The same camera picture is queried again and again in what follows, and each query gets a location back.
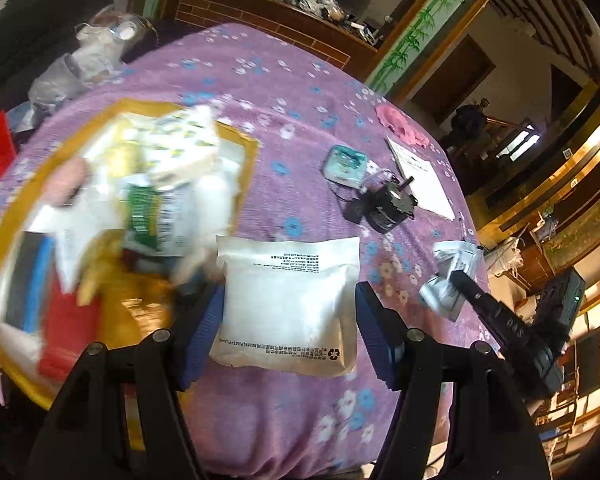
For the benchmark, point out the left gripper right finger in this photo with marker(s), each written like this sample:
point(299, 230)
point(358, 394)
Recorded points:
point(384, 336)

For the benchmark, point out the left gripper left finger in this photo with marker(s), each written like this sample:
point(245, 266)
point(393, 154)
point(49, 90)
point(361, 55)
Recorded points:
point(196, 322)

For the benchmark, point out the white mailer pouch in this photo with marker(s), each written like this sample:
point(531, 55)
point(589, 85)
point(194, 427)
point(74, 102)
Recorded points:
point(288, 306)

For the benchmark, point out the green white snack packet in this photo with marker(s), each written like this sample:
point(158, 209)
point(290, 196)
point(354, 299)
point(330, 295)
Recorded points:
point(160, 223)

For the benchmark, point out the red foil snack packet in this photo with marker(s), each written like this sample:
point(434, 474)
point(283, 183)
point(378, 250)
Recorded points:
point(67, 330)

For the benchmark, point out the wet wipes pack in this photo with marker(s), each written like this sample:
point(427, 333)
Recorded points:
point(345, 166)

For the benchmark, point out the pink plush toy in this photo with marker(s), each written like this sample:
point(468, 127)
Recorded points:
point(64, 184)

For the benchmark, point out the silver foil packet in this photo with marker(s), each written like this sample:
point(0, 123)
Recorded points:
point(439, 293)

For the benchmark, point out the black power adapter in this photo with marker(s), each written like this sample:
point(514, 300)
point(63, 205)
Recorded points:
point(354, 211)

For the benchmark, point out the black motor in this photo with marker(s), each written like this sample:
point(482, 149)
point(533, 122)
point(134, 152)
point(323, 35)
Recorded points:
point(390, 205)

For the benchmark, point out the white paper sheet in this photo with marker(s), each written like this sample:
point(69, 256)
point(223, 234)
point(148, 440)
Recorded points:
point(426, 186)

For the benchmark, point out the purple floral tablecloth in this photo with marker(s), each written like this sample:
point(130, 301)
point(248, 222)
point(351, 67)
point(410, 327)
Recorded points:
point(248, 422)

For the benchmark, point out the pink cloth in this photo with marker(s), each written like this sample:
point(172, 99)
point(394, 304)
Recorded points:
point(402, 125)

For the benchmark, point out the clear plastic bag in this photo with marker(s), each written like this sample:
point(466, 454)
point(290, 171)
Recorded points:
point(102, 44)

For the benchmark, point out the black sofa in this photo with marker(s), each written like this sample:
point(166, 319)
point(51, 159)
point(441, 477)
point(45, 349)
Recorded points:
point(33, 33)

